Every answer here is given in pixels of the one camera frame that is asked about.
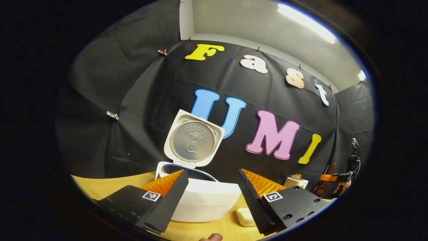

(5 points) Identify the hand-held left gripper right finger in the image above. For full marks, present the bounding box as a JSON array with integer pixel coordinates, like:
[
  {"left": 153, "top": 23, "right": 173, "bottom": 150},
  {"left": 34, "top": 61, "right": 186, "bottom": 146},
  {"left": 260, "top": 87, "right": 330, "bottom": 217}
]
[{"left": 236, "top": 168, "right": 337, "bottom": 236}]

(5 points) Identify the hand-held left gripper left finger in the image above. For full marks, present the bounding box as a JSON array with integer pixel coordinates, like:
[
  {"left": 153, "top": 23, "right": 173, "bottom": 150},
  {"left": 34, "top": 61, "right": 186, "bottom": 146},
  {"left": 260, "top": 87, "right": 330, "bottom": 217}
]
[{"left": 91, "top": 169, "right": 190, "bottom": 235}]

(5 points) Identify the brown wooden spoon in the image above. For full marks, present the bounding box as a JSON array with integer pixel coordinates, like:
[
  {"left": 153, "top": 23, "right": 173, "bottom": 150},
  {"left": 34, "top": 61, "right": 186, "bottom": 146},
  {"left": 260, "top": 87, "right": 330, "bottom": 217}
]
[{"left": 313, "top": 163, "right": 336, "bottom": 197}]

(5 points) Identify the clear plastic rice container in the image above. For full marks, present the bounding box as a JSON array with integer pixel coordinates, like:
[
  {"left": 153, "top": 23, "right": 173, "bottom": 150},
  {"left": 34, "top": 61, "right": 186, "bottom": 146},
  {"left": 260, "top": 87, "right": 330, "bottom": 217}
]
[{"left": 235, "top": 208, "right": 258, "bottom": 227}]

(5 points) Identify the white rice cooker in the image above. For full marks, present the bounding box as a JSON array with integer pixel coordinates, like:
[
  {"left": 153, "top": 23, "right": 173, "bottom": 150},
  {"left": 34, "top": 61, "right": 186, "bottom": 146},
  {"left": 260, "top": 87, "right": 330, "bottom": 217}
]
[{"left": 155, "top": 109, "right": 242, "bottom": 223}]

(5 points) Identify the white toaster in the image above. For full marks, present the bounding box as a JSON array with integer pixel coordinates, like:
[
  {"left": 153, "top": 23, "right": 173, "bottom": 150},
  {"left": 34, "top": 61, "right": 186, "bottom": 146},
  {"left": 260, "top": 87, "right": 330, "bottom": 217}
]
[{"left": 283, "top": 177, "right": 309, "bottom": 189}]

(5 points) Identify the black backdrop cloth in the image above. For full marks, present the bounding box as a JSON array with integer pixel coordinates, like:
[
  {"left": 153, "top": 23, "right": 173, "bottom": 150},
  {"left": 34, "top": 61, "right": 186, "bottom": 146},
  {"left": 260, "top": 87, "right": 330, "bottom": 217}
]
[{"left": 55, "top": 0, "right": 375, "bottom": 193}]

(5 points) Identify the long ceiling light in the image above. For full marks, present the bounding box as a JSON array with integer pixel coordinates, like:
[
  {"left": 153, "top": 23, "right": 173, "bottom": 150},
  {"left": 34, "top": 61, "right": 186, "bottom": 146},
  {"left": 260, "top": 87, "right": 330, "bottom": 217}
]
[{"left": 278, "top": 3, "right": 336, "bottom": 44}]

